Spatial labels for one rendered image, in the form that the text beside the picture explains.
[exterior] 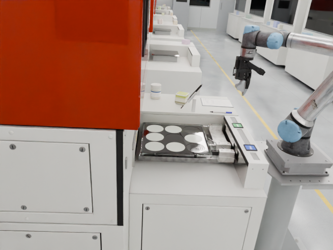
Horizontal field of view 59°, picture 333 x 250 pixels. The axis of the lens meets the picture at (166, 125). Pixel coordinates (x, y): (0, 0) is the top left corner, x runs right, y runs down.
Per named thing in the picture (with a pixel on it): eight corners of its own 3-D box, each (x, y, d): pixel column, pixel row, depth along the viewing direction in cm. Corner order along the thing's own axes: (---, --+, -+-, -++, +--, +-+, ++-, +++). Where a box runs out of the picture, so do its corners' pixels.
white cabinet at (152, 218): (128, 312, 165) (129, 194, 131) (138, 200, 252) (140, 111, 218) (241, 314, 168) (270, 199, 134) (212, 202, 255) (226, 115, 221)
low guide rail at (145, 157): (138, 160, 155) (138, 156, 154) (138, 158, 157) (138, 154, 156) (232, 164, 158) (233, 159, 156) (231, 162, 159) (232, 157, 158)
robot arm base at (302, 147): (304, 143, 169) (308, 127, 165) (313, 156, 155) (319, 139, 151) (277, 140, 170) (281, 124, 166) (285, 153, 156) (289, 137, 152)
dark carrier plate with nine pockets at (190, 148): (141, 153, 148) (141, 151, 148) (144, 124, 180) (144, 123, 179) (209, 155, 150) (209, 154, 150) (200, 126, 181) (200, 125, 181)
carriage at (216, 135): (218, 162, 153) (219, 157, 151) (207, 131, 186) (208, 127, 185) (233, 162, 153) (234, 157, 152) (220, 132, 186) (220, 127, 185)
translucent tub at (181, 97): (174, 103, 195) (175, 93, 192) (178, 100, 201) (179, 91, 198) (185, 105, 192) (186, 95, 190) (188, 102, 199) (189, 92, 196)
